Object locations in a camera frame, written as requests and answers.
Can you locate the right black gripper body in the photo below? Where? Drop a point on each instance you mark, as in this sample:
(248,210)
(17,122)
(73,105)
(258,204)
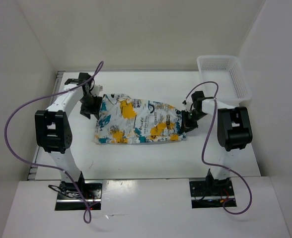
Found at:
(190,119)

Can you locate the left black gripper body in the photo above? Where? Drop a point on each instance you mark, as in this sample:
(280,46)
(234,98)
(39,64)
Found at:
(91,104)

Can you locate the colourful printed shorts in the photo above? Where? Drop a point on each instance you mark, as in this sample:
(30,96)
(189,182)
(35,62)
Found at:
(126,120)

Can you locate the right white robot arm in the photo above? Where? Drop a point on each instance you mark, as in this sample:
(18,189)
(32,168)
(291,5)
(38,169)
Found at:
(233,133)

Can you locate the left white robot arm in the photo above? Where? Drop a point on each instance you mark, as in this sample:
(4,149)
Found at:
(54,134)

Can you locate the white plastic mesh basket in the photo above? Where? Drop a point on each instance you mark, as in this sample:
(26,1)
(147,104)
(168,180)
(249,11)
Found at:
(228,73)

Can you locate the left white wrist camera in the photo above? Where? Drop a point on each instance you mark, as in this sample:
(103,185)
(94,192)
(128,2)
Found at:
(97,89)

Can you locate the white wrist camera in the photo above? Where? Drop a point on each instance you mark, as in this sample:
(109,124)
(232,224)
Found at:
(97,89)
(188,106)

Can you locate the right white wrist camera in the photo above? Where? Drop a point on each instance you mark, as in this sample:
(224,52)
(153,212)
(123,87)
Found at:
(188,106)

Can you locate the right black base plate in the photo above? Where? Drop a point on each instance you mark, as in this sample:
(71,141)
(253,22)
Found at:
(198,193)

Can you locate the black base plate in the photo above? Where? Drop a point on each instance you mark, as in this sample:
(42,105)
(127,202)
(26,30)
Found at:
(69,199)
(198,193)

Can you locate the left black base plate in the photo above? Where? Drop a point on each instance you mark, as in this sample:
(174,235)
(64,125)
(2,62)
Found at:
(69,199)

